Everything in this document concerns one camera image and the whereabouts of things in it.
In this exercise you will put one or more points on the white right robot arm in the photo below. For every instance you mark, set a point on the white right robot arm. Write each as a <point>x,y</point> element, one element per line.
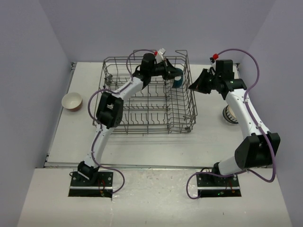
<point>259,145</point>

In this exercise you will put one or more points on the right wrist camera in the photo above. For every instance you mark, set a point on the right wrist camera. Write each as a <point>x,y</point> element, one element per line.
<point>214,58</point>

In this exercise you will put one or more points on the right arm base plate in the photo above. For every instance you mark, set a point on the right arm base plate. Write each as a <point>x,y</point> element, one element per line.
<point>209,186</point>

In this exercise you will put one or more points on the red floral bowl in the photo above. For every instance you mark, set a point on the red floral bowl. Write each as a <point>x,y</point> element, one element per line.
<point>72,101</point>

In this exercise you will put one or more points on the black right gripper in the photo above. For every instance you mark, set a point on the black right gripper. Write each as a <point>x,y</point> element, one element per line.
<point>199,85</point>

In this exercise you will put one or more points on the grey wire dish rack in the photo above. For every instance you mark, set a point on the grey wire dish rack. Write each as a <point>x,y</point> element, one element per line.
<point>158,108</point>

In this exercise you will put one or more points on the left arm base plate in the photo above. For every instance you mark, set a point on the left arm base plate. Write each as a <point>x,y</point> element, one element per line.
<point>100,186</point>

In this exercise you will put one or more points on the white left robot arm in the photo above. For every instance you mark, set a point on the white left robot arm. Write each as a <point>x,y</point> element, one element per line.
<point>105,106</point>

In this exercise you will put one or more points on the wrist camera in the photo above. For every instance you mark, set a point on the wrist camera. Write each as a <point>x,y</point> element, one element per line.
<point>214,58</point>
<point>159,55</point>

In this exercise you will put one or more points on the white bowl teal stripes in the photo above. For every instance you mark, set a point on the white bowl teal stripes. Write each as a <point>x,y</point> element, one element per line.
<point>229,115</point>

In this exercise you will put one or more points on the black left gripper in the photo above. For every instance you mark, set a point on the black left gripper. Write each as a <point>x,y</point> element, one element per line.
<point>169,71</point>

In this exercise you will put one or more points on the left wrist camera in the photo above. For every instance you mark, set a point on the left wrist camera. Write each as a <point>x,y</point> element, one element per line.
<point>159,55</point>

